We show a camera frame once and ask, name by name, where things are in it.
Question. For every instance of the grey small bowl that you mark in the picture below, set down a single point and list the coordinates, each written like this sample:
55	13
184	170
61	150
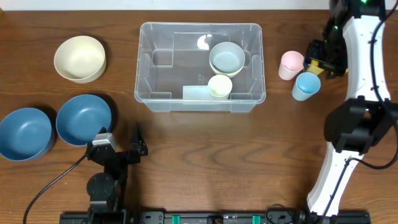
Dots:
227	57

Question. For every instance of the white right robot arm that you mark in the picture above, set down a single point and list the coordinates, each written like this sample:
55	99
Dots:
352	45

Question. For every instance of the white small bowl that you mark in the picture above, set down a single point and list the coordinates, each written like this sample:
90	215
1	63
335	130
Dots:
230	75

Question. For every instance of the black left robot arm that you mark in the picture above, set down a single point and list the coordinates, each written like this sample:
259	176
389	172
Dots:
106	189

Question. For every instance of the yellow cup left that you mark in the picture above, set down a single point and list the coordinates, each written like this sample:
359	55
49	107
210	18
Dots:
312	66

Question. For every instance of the cream bowl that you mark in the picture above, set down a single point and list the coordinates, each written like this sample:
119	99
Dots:
81	59

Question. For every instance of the light blue cup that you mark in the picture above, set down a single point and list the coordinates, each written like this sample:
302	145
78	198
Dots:
306	85

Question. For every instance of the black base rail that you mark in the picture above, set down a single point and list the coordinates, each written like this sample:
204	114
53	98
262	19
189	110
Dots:
274	215

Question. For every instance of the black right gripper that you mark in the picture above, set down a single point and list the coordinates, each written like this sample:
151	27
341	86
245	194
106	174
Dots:
325	64

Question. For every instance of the clear plastic storage bin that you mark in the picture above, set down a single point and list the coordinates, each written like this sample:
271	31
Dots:
176	54

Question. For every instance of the pink cup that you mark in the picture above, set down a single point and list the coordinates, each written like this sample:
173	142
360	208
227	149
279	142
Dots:
292	62

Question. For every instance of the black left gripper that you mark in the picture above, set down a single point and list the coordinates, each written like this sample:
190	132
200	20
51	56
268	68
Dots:
119	154

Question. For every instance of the blue bowl near gripper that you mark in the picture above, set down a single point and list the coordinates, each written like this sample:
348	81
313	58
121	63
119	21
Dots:
81	118

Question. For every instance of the white label in bin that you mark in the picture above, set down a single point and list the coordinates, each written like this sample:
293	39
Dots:
196	92

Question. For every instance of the blue bowl far left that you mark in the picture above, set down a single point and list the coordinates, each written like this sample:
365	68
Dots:
26	134

